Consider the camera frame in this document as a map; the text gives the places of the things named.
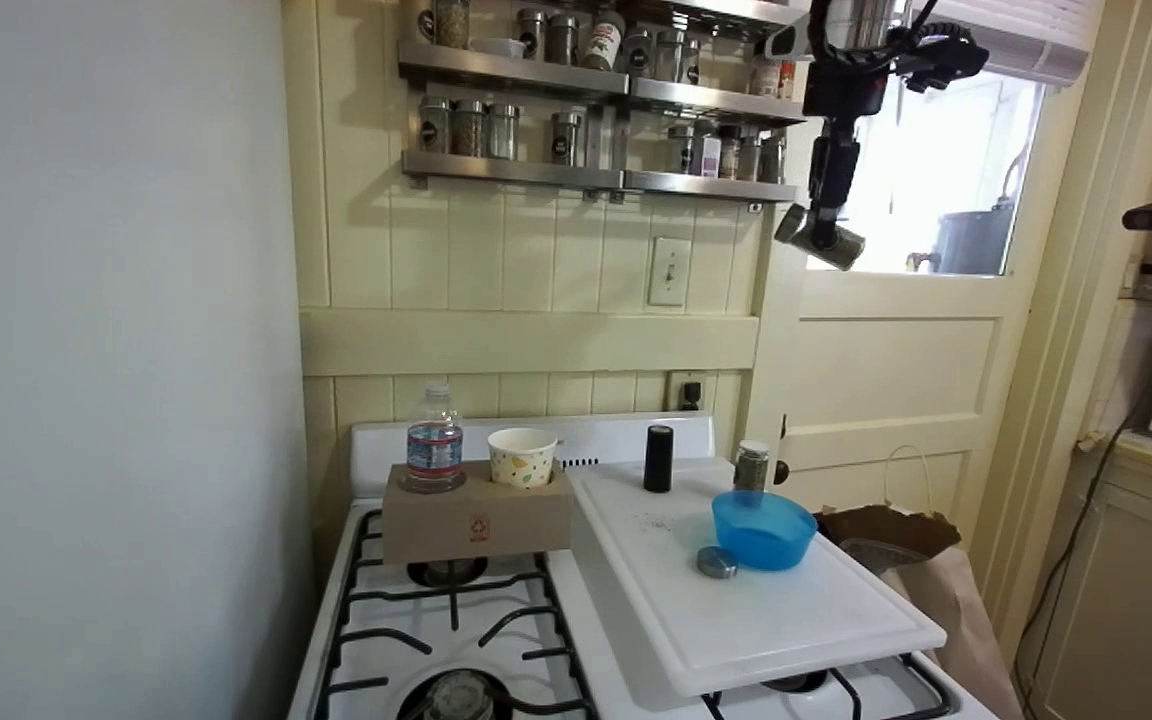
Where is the white window blind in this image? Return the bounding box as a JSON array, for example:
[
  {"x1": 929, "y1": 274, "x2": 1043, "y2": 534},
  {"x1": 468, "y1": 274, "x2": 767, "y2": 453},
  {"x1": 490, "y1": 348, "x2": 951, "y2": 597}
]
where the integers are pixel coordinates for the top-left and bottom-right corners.
[{"x1": 929, "y1": 0, "x2": 1094, "y2": 91}]

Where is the steel-lidded spice jar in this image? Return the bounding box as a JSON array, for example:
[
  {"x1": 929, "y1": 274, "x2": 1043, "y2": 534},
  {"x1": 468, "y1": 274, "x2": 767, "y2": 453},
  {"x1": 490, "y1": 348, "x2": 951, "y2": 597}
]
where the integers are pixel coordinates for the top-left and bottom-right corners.
[{"x1": 772, "y1": 200, "x2": 871, "y2": 277}]

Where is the blue plastic bowl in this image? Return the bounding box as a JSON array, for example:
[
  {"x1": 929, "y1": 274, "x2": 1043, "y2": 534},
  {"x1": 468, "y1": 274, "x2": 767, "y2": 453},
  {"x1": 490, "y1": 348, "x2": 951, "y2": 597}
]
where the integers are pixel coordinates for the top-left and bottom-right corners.
[{"x1": 707, "y1": 489, "x2": 825, "y2": 576}]

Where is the glass spice jar steel lid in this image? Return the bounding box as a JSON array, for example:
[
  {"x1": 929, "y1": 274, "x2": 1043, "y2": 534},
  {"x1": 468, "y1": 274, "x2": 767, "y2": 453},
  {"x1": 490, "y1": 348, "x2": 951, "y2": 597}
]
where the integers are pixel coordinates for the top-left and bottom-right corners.
[
  {"x1": 543, "y1": 105, "x2": 591, "y2": 170},
  {"x1": 760, "y1": 129, "x2": 791, "y2": 188},
  {"x1": 543, "y1": 7, "x2": 584, "y2": 70},
  {"x1": 451, "y1": 95, "x2": 488, "y2": 159},
  {"x1": 513, "y1": 4, "x2": 548, "y2": 66},
  {"x1": 730, "y1": 123, "x2": 767, "y2": 184},
  {"x1": 483, "y1": 99, "x2": 523, "y2": 166},
  {"x1": 416, "y1": 91, "x2": 457, "y2": 156},
  {"x1": 661, "y1": 11, "x2": 695, "y2": 80},
  {"x1": 627, "y1": 16, "x2": 668, "y2": 77}
]

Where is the white-capped brown spice bottle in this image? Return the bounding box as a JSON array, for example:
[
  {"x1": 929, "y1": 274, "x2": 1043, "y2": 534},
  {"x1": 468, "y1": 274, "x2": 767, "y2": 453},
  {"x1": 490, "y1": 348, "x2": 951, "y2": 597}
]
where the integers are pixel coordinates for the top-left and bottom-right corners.
[{"x1": 730, "y1": 440, "x2": 775, "y2": 502}]

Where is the white-labelled spice jar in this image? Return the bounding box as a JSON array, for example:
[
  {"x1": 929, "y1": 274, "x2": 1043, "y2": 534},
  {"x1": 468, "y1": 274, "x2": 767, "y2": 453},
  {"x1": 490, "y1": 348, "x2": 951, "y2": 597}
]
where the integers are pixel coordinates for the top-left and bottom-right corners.
[{"x1": 662, "y1": 115, "x2": 703, "y2": 180}]

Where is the grey mug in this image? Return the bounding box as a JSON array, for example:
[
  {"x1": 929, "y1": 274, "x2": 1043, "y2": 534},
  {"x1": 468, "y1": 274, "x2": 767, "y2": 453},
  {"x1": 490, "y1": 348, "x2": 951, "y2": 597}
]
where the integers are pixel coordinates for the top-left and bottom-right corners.
[{"x1": 413, "y1": 0, "x2": 473, "y2": 53}]

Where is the white cutting board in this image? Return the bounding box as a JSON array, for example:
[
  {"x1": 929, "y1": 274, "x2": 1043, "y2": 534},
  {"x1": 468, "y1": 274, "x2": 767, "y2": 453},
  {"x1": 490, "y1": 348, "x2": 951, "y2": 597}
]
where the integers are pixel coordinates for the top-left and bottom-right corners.
[{"x1": 567, "y1": 456, "x2": 951, "y2": 699}]

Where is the white refrigerator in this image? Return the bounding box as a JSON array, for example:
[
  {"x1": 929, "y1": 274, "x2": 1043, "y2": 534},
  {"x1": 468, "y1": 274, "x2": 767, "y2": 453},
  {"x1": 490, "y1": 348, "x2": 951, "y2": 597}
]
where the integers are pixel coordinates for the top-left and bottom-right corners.
[{"x1": 0, "y1": 0, "x2": 317, "y2": 720}]

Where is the black stove grate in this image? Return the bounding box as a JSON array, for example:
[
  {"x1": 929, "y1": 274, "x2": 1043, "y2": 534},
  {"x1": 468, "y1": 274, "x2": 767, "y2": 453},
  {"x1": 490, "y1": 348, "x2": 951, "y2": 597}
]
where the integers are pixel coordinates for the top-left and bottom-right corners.
[
  {"x1": 313, "y1": 506, "x2": 605, "y2": 720},
  {"x1": 700, "y1": 652, "x2": 969, "y2": 720}
]

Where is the dark bottle white label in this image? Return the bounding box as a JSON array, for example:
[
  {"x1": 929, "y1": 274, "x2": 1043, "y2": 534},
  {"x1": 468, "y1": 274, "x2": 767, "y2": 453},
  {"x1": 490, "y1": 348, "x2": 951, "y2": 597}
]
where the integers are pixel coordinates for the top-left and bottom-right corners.
[{"x1": 578, "y1": 4, "x2": 627, "y2": 72}]

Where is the white patterned paper cup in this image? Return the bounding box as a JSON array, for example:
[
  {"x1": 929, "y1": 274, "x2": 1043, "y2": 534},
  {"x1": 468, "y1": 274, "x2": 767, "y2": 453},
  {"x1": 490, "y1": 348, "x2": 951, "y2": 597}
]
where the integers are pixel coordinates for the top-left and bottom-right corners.
[{"x1": 483, "y1": 426, "x2": 562, "y2": 491}]

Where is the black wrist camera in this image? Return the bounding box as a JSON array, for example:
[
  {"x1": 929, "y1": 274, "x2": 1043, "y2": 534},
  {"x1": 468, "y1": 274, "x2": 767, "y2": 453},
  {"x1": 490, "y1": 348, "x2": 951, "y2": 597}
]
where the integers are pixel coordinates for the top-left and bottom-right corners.
[{"x1": 883, "y1": 21, "x2": 992, "y2": 95}]

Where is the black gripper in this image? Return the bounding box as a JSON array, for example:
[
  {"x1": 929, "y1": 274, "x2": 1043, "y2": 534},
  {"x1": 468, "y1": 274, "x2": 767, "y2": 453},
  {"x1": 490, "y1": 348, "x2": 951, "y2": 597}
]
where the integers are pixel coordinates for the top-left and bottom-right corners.
[{"x1": 799, "y1": 40, "x2": 894, "y2": 224}]

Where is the brown cardboard box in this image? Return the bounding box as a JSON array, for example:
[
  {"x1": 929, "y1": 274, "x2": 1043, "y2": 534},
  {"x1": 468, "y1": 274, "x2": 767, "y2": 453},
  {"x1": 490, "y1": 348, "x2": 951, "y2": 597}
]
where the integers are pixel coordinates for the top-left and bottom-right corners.
[{"x1": 377, "y1": 462, "x2": 578, "y2": 567}]

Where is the cream light switch plate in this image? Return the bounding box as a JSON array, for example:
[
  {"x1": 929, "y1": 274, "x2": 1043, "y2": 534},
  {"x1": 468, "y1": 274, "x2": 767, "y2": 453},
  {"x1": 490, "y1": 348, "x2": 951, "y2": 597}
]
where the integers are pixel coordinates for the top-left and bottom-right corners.
[{"x1": 648, "y1": 238, "x2": 695, "y2": 313}]

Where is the glass jar with lid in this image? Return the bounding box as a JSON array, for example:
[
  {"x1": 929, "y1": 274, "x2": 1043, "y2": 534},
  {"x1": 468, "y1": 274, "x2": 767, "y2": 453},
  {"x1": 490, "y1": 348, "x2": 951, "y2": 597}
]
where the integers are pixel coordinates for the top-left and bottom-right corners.
[{"x1": 403, "y1": 381, "x2": 468, "y2": 497}]

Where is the brown paper bag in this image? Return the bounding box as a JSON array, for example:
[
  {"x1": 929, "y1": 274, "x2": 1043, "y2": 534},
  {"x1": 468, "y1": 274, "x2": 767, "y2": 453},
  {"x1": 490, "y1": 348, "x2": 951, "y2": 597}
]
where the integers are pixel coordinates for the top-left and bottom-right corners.
[{"x1": 810, "y1": 502, "x2": 1029, "y2": 720}]

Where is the black power cable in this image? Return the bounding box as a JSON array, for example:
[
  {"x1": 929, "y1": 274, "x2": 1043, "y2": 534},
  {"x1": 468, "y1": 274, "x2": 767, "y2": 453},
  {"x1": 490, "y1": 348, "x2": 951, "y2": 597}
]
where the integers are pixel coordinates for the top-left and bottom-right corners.
[{"x1": 1013, "y1": 412, "x2": 1135, "y2": 672}]

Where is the steel wall spice rack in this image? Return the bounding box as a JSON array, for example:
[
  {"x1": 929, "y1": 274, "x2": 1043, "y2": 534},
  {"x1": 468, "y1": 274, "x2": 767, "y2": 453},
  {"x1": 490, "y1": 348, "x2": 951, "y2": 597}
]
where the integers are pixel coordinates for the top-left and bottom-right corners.
[{"x1": 391, "y1": 0, "x2": 807, "y2": 207}]

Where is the cream door with window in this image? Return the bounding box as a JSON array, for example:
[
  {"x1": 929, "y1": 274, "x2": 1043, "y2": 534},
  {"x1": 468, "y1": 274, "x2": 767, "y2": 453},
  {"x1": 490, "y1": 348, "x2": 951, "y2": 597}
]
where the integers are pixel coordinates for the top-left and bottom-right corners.
[{"x1": 738, "y1": 0, "x2": 1113, "y2": 633}]

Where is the white gas stove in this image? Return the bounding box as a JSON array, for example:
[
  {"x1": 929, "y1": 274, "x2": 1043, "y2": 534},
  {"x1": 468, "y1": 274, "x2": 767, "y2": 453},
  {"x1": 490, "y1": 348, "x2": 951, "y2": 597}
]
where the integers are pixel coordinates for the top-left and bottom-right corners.
[{"x1": 284, "y1": 412, "x2": 1000, "y2": 720}]

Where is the small grey round lid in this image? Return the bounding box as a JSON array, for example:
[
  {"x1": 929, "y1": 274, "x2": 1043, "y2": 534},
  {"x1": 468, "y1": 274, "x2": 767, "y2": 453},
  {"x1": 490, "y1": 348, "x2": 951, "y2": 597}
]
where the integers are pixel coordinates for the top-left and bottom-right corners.
[{"x1": 692, "y1": 545, "x2": 744, "y2": 584}]

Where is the cream cabinet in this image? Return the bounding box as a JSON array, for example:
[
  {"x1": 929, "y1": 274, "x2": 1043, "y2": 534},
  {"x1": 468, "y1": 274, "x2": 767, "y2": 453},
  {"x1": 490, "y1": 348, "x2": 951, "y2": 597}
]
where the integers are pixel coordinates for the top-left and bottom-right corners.
[{"x1": 1021, "y1": 434, "x2": 1152, "y2": 720}]

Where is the grey bucket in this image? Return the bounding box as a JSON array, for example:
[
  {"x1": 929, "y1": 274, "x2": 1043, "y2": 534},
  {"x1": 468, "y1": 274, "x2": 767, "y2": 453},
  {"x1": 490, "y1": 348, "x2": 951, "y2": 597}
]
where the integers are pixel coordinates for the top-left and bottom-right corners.
[{"x1": 932, "y1": 196, "x2": 1021, "y2": 280}]

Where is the black spice bottle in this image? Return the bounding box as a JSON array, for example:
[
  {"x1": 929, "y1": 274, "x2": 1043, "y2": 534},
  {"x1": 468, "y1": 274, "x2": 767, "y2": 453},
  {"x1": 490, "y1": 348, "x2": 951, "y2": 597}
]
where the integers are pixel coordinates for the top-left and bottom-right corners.
[{"x1": 639, "y1": 422, "x2": 680, "y2": 497}]

